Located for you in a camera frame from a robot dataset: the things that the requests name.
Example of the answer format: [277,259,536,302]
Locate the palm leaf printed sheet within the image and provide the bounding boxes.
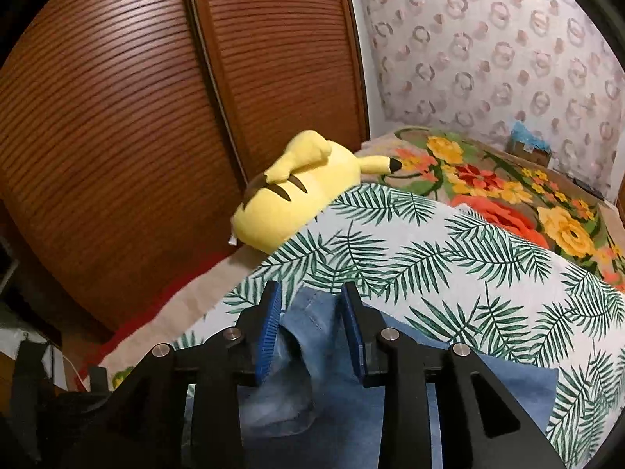
[173,183,625,469]

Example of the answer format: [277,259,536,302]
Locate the blue denim pants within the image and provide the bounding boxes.
[183,287,560,469]

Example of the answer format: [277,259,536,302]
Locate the dark object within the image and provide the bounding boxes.
[12,339,113,467]

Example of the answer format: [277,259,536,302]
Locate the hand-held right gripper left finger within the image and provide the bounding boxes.
[73,281,283,469]

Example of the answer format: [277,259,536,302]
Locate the floral blanket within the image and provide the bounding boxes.
[80,127,625,394]

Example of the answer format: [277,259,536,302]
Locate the cardboard box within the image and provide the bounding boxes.
[505,120,552,167]

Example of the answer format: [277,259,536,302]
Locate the circle patterned curtain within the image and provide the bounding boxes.
[359,0,625,203]

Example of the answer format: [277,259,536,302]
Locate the wooden louvered wardrobe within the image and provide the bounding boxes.
[0,0,369,347]

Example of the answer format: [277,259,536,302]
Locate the yellow plush toy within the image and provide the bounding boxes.
[229,129,404,256]

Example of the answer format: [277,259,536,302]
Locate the white cable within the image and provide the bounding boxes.
[46,344,89,394]

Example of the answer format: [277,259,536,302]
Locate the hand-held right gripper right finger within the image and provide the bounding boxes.
[340,282,582,469]

